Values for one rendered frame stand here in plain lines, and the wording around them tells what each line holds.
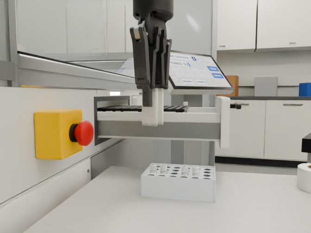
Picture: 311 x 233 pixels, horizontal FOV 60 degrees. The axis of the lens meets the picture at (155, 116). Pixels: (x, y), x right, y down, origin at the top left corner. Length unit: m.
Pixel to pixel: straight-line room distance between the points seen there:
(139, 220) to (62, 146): 0.15
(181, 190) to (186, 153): 1.20
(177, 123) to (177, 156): 1.09
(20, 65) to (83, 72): 0.19
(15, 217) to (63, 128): 0.13
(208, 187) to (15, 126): 0.30
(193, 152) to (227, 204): 1.24
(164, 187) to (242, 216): 0.13
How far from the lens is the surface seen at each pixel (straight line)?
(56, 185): 0.50
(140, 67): 0.47
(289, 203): 0.50
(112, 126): 0.63
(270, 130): 3.69
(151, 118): 0.50
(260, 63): 4.38
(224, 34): 4.06
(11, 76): 0.40
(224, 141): 0.58
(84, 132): 0.42
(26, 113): 0.42
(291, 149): 3.76
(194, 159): 1.71
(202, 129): 0.59
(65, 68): 0.51
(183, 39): 2.43
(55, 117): 0.41
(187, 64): 1.65
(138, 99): 0.93
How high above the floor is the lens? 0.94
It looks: 5 degrees down
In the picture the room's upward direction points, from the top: straight up
